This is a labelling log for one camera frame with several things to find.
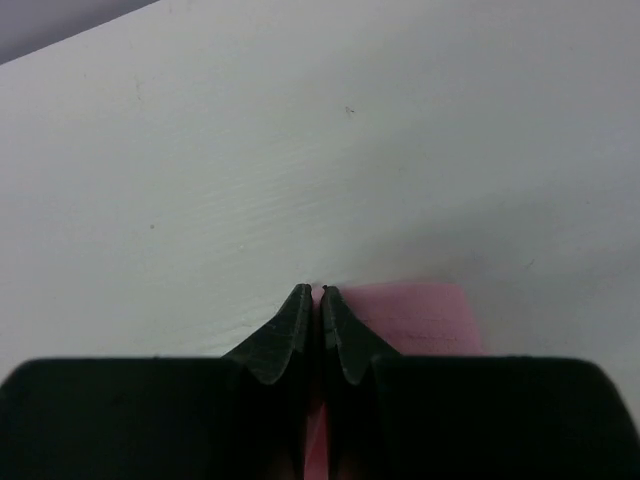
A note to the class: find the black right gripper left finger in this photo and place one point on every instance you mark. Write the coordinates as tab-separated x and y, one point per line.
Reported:
238	416

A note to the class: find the pink t-shirt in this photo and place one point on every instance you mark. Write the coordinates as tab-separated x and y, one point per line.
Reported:
415	319

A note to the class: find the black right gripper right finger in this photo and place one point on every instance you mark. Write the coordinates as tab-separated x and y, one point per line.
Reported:
395	416

